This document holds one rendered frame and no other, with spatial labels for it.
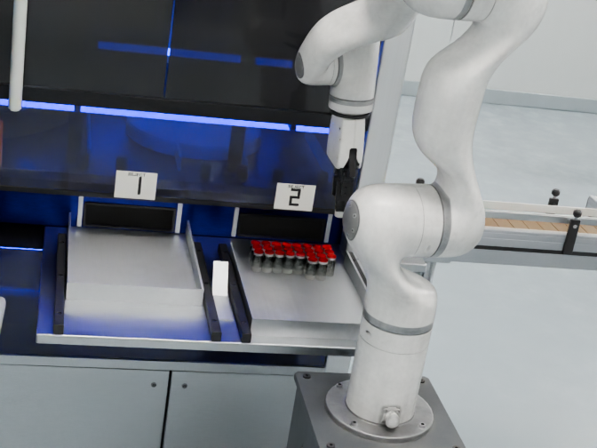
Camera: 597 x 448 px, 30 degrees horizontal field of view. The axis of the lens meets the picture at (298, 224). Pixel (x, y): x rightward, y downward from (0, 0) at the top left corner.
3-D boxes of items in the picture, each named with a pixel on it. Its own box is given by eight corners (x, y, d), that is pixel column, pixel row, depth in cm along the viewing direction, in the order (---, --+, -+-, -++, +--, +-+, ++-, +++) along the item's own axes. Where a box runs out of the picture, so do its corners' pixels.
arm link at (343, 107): (324, 87, 211) (322, 103, 212) (335, 100, 203) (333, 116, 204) (367, 88, 212) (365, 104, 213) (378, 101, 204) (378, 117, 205)
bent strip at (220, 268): (210, 286, 225) (213, 260, 223) (224, 287, 226) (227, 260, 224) (218, 320, 213) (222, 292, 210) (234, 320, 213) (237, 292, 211)
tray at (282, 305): (228, 258, 239) (230, 243, 238) (345, 265, 245) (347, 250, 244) (250, 335, 209) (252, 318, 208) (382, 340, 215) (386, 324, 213)
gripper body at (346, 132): (325, 98, 212) (320, 154, 216) (337, 114, 203) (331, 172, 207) (362, 99, 213) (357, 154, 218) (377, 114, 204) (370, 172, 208)
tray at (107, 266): (67, 227, 242) (68, 212, 240) (187, 235, 247) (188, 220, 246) (66, 299, 211) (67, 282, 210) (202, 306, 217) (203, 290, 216)
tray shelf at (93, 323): (43, 233, 241) (44, 225, 241) (354, 253, 257) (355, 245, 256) (35, 343, 198) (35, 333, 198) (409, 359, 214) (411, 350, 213)
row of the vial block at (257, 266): (250, 268, 236) (252, 248, 234) (331, 272, 240) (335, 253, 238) (251, 272, 234) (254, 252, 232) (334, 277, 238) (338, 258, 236)
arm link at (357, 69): (337, 102, 202) (382, 100, 205) (343, 30, 197) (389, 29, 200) (317, 89, 209) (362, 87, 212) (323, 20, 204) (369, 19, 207)
